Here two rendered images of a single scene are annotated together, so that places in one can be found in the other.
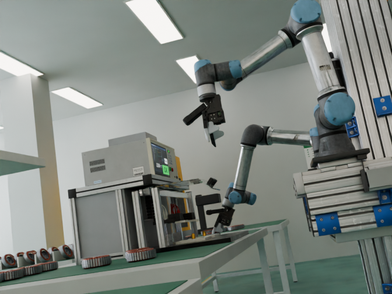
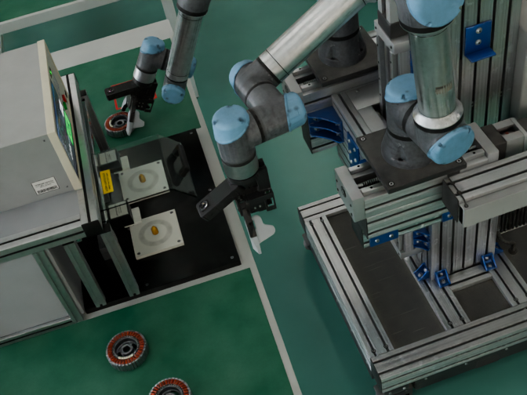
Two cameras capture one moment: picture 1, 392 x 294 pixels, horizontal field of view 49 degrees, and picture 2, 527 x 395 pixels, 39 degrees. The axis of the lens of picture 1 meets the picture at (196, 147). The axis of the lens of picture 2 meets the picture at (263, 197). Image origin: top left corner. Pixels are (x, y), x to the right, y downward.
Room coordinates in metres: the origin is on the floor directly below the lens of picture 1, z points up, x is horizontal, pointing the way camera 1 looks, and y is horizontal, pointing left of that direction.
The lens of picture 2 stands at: (0.61, 0.27, 2.45)
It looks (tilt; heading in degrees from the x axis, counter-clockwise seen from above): 46 degrees down; 341
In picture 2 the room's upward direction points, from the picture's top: 13 degrees counter-clockwise
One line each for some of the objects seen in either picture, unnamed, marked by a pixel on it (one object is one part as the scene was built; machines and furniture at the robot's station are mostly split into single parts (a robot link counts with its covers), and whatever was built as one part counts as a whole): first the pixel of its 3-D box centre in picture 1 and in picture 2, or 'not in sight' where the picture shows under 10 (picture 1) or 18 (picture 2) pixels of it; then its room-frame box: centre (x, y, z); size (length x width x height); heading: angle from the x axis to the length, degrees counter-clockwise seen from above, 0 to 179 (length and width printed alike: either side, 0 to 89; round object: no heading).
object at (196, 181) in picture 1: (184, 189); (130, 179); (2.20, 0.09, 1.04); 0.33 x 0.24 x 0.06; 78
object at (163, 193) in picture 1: (174, 194); (94, 160); (2.35, 0.16, 1.03); 0.62 x 0.01 x 0.03; 168
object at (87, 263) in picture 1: (96, 261); not in sight; (1.71, 0.45, 0.77); 0.11 x 0.11 x 0.04
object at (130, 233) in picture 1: (150, 219); (56, 200); (2.38, 0.31, 0.92); 0.66 x 0.01 x 0.30; 168
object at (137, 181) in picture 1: (135, 189); (12, 166); (2.40, 0.37, 1.09); 0.68 x 0.44 x 0.05; 168
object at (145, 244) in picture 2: (193, 240); (155, 233); (2.21, 0.08, 0.78); 0.15 x 0.15 x 0.01; 78
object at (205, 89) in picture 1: (206, 92); (240, 161); (1.72, -0.08, 1.37); 0.08 x 0.08 x 0.05
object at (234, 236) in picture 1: (197, 241); (146, 211); (2.33, 0.07, 0.76); 0.64 x 0.47 x 0.02; 168
